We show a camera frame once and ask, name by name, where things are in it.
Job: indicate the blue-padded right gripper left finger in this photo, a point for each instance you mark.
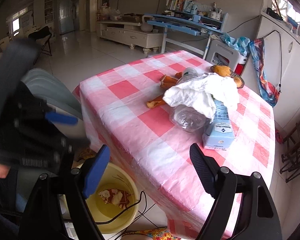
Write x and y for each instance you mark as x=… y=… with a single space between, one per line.
x=86 y=182

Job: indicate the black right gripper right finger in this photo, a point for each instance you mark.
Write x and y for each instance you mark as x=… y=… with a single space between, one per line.
x=257 y=217

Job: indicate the light blue milk carton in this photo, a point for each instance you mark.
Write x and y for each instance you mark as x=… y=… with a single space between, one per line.
x=219 y=135

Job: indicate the small orange peel piece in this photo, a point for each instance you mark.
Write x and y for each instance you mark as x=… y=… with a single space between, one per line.
x=158 y=101

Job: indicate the clear plastic bottle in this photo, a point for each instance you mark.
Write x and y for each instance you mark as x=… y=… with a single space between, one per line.
x=185 y=117

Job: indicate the long orange peel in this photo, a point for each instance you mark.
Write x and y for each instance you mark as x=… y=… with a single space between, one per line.
x=166 y=82

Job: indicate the white paper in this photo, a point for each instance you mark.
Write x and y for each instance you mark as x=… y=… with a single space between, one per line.
x=201 y=92

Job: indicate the yellow plastic trash bucket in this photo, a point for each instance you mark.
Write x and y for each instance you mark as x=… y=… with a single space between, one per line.
x=108 y=217

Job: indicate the red snack wrapper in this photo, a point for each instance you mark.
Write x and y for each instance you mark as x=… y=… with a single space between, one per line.
x=119 y=198

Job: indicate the grey-green chair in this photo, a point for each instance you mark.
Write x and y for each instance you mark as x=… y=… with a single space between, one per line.
x=66 y=114

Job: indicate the colourful hanging bag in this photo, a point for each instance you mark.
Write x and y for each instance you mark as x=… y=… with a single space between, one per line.
x=269 y=92

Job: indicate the yellow mango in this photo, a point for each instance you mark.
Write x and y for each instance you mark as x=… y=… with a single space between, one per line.
x=223 y=71
x=239 y=82

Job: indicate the woven fruit plate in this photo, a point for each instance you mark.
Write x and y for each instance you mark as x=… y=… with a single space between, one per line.
x=233 y=74

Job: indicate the white TV cabinet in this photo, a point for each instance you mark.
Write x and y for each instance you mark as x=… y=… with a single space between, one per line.
x=130 y=34

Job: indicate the pink kettlebell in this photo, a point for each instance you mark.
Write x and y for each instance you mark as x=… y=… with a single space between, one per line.
x=145 y=27

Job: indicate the white plastic stool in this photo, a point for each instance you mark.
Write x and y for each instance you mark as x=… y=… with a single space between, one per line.
x=221 y=54

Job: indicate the light blue cloth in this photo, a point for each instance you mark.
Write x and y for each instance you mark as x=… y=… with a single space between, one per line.
x=240 y=44

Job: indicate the blue study desk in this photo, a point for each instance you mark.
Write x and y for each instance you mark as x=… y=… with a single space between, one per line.
x=181 y=25

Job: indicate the row of books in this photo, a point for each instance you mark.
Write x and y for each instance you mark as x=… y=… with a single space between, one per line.
x=179 y=5

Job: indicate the white pen holder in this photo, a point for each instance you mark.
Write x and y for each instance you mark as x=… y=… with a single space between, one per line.
x=215 y=12

